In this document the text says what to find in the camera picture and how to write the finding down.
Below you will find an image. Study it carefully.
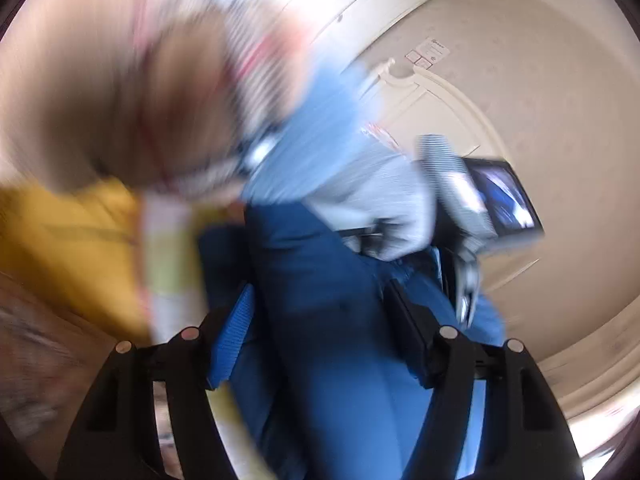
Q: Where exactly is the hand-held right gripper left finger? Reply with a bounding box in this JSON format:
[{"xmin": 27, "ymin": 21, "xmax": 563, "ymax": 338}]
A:
[{"xmin": 55, "ymin": 282, "xmax": 256, "ymax": 480}]

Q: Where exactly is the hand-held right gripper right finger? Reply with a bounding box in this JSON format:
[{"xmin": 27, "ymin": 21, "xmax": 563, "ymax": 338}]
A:
[{"xmin": 382, "ymin": 277, "xmax": 586, "ymax": 480}]

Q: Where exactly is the blue garment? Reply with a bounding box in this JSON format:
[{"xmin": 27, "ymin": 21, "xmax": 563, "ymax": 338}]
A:
[{"xmin": 197, "ymin": 200, "xmax": 506, "ymax": 480}]

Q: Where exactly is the person's left hand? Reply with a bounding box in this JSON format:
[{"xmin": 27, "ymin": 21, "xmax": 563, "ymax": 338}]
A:
[{"xmin": 307, "ymin": 152, "xmax": 437, "ymax": 263}]

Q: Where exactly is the floral bedsheet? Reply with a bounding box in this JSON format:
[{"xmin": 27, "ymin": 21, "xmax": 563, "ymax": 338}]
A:
[{"xmin": 140, "ymin": 192, "xmax": 213, "ymax": 346}]

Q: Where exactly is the white paper label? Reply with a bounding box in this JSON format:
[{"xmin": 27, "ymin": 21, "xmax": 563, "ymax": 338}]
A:
[{"xmin": 404, "ymin": 36, "xmax": 449, "ymax": 69}]

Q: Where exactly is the yellow cloth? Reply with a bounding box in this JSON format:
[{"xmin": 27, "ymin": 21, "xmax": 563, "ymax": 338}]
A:
[{"xmin": 0, "ymin": 180, "xmax": 151, "ymax": 343}]

